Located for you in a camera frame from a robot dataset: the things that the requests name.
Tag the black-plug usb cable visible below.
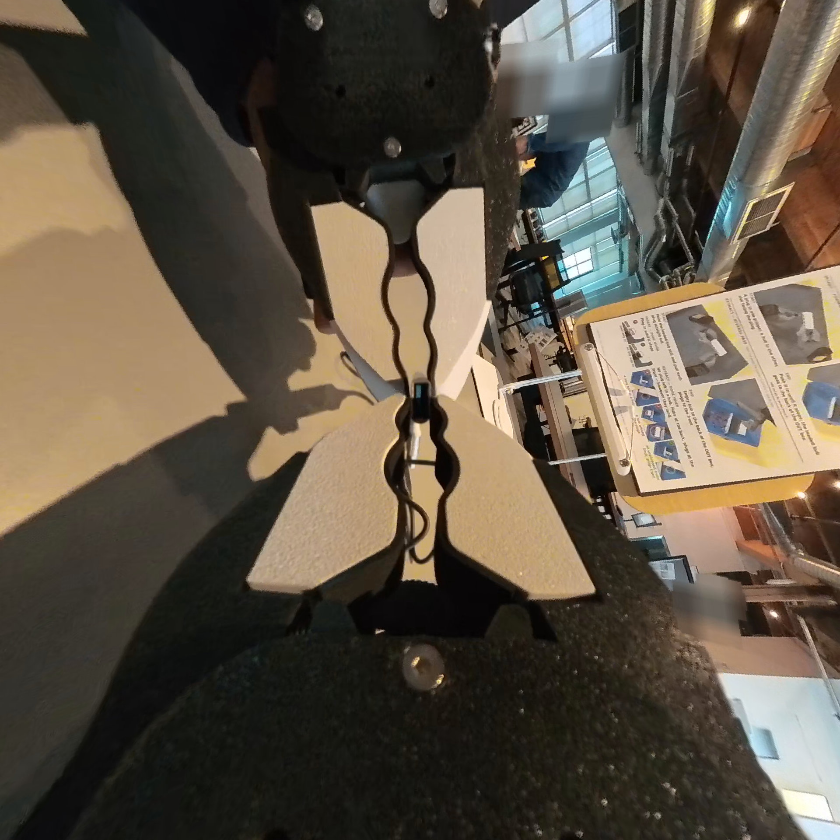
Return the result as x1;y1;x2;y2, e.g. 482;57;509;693
392;377;435;565

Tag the white document stand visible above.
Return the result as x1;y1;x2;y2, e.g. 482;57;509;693
472;338;634;476

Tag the person's left forearm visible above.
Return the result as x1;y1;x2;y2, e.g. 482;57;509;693
125;0;278;148

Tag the instruction sheet on stand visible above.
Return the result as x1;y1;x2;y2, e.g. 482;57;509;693
573;266;840;516

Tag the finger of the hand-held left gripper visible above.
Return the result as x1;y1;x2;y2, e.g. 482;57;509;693
308;202;404;395
415;185;493;395

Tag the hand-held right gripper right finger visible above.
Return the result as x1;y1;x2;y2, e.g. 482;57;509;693
433;394;608;641

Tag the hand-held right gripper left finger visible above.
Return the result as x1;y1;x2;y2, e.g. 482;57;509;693
246;394;408;634

